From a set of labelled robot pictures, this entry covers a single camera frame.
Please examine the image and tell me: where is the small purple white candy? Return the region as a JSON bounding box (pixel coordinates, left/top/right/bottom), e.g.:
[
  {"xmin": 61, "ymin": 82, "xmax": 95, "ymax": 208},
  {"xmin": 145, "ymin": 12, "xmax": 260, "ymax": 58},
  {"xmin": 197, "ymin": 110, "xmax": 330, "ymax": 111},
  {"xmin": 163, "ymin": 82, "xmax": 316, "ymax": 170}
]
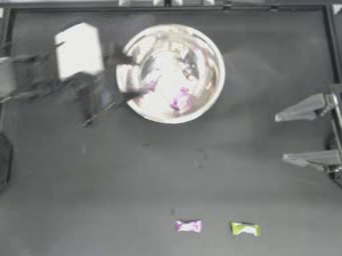
[{"xmin": 169, "ymin": 86, "xmax": 195, "ymax": 113}]

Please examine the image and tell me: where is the red white black candy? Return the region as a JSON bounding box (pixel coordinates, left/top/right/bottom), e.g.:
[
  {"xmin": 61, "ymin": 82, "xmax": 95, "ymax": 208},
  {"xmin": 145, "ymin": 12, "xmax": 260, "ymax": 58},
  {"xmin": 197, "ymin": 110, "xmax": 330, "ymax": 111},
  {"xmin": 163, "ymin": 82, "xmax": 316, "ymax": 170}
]
[{"xmin": 181, "ymin": 63, "xmax": 201, "ymax": 82}]

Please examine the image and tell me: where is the green candy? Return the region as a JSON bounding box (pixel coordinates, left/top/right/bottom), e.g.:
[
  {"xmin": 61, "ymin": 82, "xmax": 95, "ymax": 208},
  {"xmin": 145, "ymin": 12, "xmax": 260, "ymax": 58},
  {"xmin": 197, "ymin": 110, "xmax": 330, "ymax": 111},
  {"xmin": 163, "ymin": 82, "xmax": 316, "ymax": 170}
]
[{"xmin": 230, "ymin": 221, "xmax": 262, "ymax": 237}]

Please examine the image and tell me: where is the steel bowl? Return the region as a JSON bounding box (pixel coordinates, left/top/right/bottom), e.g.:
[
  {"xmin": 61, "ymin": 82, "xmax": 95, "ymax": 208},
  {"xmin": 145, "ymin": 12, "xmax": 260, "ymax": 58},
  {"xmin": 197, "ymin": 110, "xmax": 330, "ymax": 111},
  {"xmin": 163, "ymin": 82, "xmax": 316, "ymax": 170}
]
[{"xmin": 115, "ymin": 23, "xmax": 228, "ymax": 125}]

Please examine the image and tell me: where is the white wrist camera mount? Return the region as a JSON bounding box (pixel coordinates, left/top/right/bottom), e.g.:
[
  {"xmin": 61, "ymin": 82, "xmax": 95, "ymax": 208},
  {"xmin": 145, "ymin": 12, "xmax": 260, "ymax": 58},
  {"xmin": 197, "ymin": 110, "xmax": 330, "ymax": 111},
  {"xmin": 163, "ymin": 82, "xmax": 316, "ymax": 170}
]
[{"xmin": 54, "ymin": 22, "xmax": 106, "ymax": 81}]

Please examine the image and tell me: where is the black table frame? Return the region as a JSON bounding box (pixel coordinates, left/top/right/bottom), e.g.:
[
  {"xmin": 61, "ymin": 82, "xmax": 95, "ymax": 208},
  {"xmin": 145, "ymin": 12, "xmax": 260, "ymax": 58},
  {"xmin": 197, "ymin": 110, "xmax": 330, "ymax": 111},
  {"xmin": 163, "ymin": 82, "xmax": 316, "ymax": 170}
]
[{"xmin": 0, "ymin": 2, "xmax": 342, "ymax": 88}]

